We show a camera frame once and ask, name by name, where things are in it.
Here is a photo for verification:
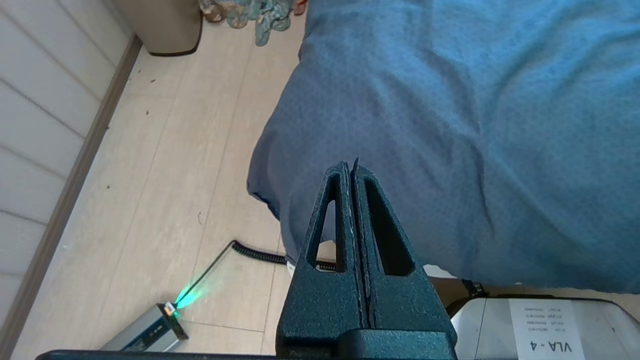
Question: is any blue bed sheet mattress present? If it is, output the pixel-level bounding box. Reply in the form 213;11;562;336
246;0;640;296

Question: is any brown trash bin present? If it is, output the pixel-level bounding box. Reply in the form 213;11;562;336
116;0;204;57

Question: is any grey metal power box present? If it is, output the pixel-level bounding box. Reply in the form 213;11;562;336
100;301;190;352

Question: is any black coiled cable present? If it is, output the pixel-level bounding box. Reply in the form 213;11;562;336
177;240;341;308

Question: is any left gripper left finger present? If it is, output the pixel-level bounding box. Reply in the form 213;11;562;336
276;161;370;360

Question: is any white robot body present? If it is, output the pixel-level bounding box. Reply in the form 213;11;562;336
446;295;640;360

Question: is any multicolour patterned cloth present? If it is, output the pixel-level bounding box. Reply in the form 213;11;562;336
199;0;294;47

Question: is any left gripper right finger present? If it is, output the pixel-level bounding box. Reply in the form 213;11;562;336
351;158;459;360

